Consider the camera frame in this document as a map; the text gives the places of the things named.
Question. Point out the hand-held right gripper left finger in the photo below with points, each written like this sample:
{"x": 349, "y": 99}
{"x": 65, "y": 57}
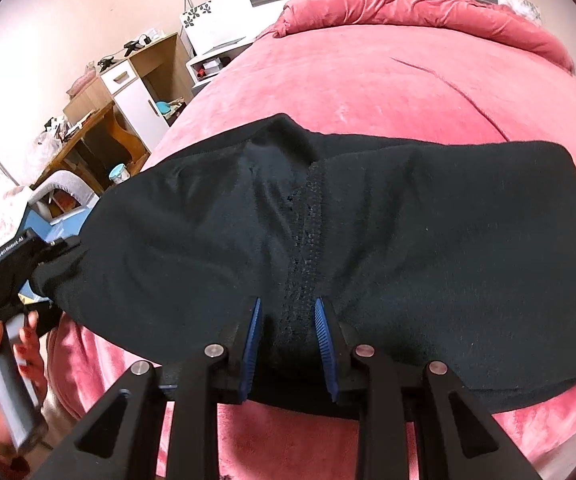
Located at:
{"x": 249, "y": 355}

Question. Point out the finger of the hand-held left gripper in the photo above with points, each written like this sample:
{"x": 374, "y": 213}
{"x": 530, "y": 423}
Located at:
{"x": 57, "y": 250}

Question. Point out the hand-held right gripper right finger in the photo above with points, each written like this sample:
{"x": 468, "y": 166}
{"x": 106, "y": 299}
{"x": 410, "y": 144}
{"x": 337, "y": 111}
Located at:
{"x": 325, "y": 350}

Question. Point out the black pants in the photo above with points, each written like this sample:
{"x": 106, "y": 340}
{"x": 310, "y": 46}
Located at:
{"x": 368, "y": 260}

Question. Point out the light blue box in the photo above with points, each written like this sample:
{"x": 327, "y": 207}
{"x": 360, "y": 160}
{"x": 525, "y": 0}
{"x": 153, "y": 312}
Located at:
{"x": 67, "y": 222}

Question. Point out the grey white chair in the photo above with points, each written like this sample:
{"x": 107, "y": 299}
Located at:
{"x": 60, "y": 185}

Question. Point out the white teal jar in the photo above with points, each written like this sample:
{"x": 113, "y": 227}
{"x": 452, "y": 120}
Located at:
{"x": 119, "y": 173}

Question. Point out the wooden desk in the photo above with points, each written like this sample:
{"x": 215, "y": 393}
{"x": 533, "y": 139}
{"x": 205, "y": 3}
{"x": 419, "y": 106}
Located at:
{"x": 92, "y": 135}

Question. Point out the wooden cabinet with white door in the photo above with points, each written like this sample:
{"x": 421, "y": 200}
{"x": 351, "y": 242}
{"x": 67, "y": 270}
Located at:
{"x": 132, "y": 90}

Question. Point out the teal container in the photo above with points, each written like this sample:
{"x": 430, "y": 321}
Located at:
{"x": 163, "y": 106}

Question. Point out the black tool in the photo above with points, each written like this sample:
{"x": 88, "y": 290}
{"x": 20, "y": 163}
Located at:
{"x": 107, "y": 62}
{"x": 135, "y": 45}

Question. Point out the white grey nightstand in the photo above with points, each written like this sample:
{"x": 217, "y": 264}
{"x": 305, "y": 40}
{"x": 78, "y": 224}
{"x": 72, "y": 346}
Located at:
{"x": 212, "y": 55}

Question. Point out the pink bed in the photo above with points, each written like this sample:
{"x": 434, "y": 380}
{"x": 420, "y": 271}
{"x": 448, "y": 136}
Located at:
{"x": 368, "y": 95}

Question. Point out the pink duvet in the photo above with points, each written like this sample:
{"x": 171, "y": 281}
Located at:
{"x": 408, "y": 5}

